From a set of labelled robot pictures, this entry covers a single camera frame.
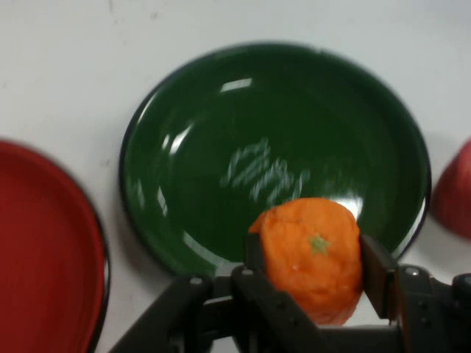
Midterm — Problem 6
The red round plate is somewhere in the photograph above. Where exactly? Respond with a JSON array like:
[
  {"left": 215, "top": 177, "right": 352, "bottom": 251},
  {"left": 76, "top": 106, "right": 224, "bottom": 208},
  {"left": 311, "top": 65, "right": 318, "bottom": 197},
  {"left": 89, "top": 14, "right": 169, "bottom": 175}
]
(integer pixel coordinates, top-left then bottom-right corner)
[{"left": 0, "top": 138, "right": 112, "bottom": 353}]

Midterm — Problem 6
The red toy apple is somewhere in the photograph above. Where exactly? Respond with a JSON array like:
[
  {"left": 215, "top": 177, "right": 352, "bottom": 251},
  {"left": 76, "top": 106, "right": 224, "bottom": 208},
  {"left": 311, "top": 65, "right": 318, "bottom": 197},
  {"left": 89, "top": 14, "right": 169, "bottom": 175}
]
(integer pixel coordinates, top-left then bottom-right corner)
[{"left": 430, "top": 138, "right": 471, "bottom": 240}]

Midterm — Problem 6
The dark green round plate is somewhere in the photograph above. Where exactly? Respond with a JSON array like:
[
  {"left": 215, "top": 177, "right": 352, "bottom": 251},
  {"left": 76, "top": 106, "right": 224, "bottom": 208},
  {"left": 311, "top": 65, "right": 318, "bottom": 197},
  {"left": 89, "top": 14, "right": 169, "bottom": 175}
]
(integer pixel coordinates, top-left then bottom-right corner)
[{"left": 118, "top": 41, "right": 433, "bottom": 279}]

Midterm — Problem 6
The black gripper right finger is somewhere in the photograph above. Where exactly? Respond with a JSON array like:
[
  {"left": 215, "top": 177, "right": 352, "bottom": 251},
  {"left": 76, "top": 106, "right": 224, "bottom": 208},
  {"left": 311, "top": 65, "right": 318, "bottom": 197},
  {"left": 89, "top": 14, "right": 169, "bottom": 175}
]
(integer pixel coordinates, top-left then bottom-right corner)
[{"left": 358, "top": 233, "right": 471, "bottom": 353}]

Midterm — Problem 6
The orange toy tangerine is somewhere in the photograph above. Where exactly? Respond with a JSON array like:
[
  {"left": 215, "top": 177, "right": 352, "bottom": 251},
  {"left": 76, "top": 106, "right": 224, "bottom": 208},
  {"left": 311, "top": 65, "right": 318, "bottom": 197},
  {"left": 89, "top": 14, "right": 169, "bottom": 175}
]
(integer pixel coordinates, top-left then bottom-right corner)
[{"left": 247, "top": 196, "right": 366, "bottom": 327}]

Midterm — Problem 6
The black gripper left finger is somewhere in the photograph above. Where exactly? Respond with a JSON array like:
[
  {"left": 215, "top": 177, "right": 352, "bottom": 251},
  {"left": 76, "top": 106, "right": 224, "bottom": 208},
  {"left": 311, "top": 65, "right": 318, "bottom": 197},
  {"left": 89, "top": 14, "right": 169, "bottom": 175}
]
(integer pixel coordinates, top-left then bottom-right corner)
[{"left": 109, "top": 232, "right": 333, "bottom": 353}]

